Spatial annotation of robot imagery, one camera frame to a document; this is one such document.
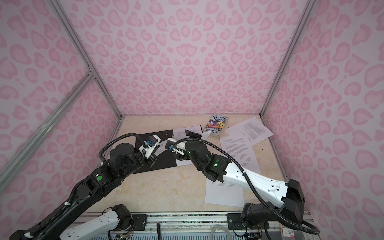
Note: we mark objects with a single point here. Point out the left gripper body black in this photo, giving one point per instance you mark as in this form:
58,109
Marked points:
149,162

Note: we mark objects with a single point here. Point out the centre right printed sheet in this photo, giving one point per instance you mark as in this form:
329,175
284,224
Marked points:
218,193

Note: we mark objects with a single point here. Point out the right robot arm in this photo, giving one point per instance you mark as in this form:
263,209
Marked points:
284,202

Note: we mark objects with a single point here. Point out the aluminium frame corner post left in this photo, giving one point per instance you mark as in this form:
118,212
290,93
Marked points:
64,20

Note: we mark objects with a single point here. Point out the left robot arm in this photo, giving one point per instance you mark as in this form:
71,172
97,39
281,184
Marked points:
125,159

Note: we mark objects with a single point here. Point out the aluminium frame corner post right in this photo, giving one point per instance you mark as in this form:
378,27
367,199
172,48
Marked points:
307,13

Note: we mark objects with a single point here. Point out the right far printed sheet lower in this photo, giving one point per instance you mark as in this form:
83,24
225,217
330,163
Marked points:
241,150

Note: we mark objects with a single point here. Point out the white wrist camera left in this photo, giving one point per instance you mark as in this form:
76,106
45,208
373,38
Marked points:
152,141

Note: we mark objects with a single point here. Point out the blue and black file folder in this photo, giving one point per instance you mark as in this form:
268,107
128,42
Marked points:
165,158

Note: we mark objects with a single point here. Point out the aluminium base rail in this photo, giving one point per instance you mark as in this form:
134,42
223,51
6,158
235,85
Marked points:
166,226

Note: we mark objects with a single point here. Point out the colourful treehouse book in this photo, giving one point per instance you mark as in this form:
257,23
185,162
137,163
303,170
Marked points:
216,124

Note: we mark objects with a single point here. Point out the aluminium frame corner post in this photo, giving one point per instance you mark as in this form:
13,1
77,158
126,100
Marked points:
307,13
64,20

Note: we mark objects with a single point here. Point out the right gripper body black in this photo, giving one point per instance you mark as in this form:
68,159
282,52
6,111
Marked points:
200,167

